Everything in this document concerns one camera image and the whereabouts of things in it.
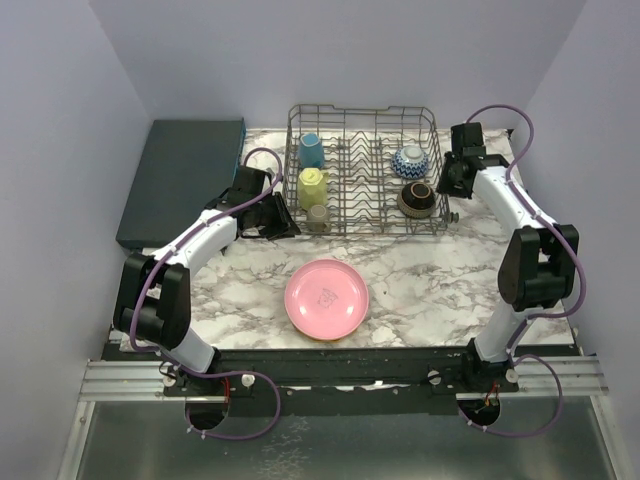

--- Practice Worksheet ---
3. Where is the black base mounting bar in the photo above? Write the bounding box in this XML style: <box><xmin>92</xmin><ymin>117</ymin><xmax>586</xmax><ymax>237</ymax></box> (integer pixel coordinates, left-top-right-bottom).
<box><xmin>100</xmin><ymin>346</ymin><xmax>518</xmax><ymax>417</ymax></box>

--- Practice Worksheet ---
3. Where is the dark grey network switch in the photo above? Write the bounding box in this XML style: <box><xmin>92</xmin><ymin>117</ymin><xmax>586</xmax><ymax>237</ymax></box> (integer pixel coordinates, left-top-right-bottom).
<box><xmin>116</xmin><ymin>118</ymin><xmax>246</xmax><ymax>250</ymax></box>

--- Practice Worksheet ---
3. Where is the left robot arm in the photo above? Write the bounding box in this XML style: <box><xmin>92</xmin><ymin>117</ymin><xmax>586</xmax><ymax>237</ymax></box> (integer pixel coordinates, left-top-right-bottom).
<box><xmin>113</xmin><ymin>166</ymin><xmax>300</xmax><ymax>395</ymax></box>

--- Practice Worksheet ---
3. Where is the red patterned bowl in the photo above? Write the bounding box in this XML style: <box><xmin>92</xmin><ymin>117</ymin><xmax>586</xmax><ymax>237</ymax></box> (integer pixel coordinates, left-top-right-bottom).
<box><xmin>391</xmin><ymin>145</ymin><xmax>429</xmax><ymax>180</ymax></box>

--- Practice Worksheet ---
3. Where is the small grey cup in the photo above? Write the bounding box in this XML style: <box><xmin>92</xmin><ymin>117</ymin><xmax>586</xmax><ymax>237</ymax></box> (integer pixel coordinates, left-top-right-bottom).
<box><xmin>306</xmin><ymin>204</ymin><xmax>331</xmax><ymax>233</ymax></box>

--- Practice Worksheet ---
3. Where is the blue floral mug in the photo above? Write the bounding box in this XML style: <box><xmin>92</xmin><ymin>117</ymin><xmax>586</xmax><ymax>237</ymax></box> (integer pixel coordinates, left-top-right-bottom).
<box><xmin>298</xmin><ymin>133</ymin><xmax>325</xmax><ymax>169</ymax></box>

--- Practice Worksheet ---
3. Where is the grey wire dish rack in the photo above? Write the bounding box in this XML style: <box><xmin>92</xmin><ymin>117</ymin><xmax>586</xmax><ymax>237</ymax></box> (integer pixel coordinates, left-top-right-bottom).
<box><xmin>283</xmin><ymin>104</ymin><xmax>459</xmax><ymax>236</ymax></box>

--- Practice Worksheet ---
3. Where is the pink plate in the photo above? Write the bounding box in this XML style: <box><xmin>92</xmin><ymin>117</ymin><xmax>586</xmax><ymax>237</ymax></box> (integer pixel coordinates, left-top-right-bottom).
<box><xmin>284</xmin><ymin>258</ymin><xmax>370</xmax><ymax>328</ymax></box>

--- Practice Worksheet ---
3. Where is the aluminium rail frame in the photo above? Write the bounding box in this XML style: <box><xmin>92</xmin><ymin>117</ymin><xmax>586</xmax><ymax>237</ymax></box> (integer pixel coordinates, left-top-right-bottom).
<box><xmin>79</xmin><ymin>361</ymin><xmax>164</xmax><ymax>402</ymax></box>

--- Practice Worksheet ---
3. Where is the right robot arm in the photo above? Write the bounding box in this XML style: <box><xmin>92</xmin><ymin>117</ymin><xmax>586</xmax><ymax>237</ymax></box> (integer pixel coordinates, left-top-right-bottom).
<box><xmin>437</xmin><ymin>122</ymin><xmax>579</xmax><ymax>392</ymax></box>

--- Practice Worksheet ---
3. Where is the brown beige bowl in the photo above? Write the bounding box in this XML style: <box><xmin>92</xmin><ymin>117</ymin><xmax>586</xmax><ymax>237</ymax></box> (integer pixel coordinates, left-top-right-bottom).
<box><xmin>397</xmin><ymin>181</ymin><xmax>436</xmax><ymax>219</ymax></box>

